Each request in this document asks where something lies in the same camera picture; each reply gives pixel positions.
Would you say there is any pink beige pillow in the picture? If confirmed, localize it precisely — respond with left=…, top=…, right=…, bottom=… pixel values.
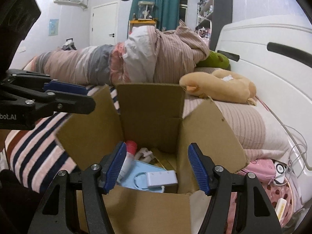
left=176, top=95, right=291, bottom=172

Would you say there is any white adapter with cable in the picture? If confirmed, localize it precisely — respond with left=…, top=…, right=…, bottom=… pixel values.
left=133, top=171, right=178, bottom=193

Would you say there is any gold bar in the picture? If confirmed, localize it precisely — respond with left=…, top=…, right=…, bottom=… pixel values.
left=151, top=148, right=177, bottom=171

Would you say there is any rolled striped duvet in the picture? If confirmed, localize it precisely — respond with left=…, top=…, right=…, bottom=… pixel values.
left=25, top=21, right=209, bottom=86

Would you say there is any dark shelf unit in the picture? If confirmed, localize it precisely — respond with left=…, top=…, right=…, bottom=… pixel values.
left=196, top=0, right=233, bottom=51

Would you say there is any wall poster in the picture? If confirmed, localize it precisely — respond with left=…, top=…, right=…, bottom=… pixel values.
left=49, top=19, right=59, bottom=36

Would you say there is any teal curtain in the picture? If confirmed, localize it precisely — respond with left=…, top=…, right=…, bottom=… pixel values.
left=129, top=0, right=180, bottom=30

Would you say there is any pink toy case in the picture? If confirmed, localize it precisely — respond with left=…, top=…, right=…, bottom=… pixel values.
left=238, top=159, right=276, bottom=183

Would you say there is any pink red bottle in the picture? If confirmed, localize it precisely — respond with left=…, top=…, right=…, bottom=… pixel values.
left=118, top=141, right=137, bottom=182

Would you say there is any white door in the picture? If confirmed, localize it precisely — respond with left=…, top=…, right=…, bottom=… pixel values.
left=90, top=2, right=118, bottom=46

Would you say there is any white headboard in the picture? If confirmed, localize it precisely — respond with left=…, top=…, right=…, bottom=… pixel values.
left=216, top=15, right=311, bottom=171

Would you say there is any light blue square device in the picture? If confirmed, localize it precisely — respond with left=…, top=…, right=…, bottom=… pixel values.
left=117, top=160, right=165, bottom=193

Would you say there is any yellow wooden table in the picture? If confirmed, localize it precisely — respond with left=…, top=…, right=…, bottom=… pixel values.
left=127, top=20, right=157, bottom=37

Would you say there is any glass display case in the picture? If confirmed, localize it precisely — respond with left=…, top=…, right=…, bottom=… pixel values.
left=137, top=1, right=155, bottom=21

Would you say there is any white charging cable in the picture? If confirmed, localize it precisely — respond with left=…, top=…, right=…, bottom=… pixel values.
left=254, top=95, right=309, bottom=183

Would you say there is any green plush pillow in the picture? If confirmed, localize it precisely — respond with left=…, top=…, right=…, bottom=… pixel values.
left=196, top=51, right=230, bottom=69

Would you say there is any striped fleece blanket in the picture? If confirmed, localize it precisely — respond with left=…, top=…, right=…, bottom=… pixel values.
left=6, top=86, right=123, bottom=193

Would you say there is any tan plush toy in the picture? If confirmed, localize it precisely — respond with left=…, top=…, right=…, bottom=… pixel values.
left=179, top=69, right=256, bottom=106

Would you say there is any brown cardboard box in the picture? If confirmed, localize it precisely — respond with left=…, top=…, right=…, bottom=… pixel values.
left=57, top=84, right=247, bottom=233

